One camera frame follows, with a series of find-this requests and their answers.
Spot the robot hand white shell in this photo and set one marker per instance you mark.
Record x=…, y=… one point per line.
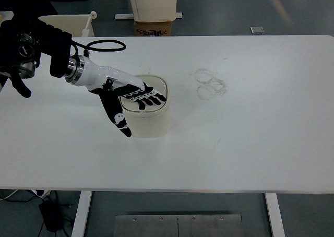
x=112, y=76

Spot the cream lidded trash bin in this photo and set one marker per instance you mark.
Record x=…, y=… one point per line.
x=152, y=124

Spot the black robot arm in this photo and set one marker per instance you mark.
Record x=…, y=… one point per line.
x=54, y=49

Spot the grey metal base bar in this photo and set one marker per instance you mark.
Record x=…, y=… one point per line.
x=122, y=16

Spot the brown cardboard box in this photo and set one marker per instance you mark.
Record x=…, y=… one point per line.
x=152, y=28

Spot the white side table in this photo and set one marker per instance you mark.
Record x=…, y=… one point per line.
x=6, y=14

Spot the white table leg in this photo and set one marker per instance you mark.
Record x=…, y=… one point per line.
x=81, y=216
x=275, y=216

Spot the small grey floor plate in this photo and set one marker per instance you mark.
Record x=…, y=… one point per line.
x=257, y=30

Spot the black power adapter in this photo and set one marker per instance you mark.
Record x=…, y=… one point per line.
x=49, y=216

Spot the grey metal plate with screws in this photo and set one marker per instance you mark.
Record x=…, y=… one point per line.
x=208, y=227

